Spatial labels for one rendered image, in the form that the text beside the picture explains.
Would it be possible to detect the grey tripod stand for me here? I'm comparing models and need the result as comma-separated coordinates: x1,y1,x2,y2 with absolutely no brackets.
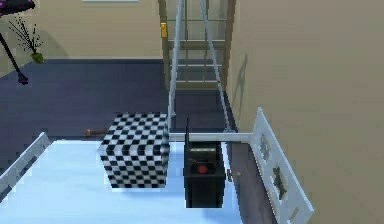
166,0,238,134

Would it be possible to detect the brown glass pane door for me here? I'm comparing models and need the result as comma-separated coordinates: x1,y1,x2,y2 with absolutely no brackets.
158,0,237,92

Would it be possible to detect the black white checkered cube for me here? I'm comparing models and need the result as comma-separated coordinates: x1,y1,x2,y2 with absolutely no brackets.
97,112,171,189

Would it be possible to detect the brown baseball bat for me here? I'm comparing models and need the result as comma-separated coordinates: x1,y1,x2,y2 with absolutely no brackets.
83,127,111,137

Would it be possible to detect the white bed pale blue mattress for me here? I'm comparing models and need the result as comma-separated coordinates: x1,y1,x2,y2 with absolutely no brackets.
0,106,316,224

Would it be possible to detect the thin house plant green pot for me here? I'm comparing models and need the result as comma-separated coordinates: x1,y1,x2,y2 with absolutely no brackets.
8,14,45,65

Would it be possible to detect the black record player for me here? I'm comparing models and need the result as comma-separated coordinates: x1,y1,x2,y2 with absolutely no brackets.
182,114,227,209

